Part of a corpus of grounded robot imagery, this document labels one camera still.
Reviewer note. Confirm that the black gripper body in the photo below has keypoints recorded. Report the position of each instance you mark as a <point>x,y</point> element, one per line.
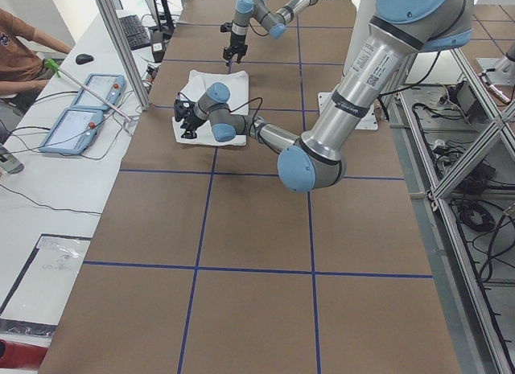
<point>191,120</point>
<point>235,42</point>

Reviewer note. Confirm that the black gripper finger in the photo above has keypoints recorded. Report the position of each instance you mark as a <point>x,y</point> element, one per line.
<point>228,53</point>
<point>241,52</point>
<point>189,133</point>

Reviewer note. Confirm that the white long-sleeve printed shirt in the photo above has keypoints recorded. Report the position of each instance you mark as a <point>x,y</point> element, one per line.
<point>222,101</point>

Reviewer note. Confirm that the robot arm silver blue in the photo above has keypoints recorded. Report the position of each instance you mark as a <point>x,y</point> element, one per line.
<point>273,22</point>
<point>313,159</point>

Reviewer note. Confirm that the black power adapter with label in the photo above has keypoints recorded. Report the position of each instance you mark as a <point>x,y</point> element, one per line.
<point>158,48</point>

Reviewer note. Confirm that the upper blue teach pendant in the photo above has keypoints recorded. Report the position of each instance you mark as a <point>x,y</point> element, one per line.
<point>107,86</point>

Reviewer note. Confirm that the blue teach pendant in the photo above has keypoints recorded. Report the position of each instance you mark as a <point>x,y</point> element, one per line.
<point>73,132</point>
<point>107,86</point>

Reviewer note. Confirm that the black keyboard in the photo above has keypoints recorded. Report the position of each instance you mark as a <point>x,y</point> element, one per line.
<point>135,33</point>

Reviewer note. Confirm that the lower blue teach pendant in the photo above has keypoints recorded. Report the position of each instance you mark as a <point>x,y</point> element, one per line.
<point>73,132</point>

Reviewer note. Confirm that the black computer mouse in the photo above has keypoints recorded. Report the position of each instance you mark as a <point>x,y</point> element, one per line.
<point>83,59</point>

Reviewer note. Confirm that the stick with green grip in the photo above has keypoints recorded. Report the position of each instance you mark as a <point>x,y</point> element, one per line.
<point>51,64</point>

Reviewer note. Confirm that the person in brown shirt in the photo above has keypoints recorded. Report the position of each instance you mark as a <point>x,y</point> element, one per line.
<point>23,74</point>

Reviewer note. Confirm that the clear plastic document sleeve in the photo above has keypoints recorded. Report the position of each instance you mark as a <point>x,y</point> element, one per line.
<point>36,300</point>

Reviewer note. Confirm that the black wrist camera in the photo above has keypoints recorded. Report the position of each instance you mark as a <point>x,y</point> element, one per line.
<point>183,110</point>
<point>226,27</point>

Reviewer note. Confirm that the white camera mast with base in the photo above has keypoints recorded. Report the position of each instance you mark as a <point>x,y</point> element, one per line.
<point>365,9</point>

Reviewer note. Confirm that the aluminium frame post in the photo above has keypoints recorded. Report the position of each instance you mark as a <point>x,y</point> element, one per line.
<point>114,28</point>

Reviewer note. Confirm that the aluminium side frame rail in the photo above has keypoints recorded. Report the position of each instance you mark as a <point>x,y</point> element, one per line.
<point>456,142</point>

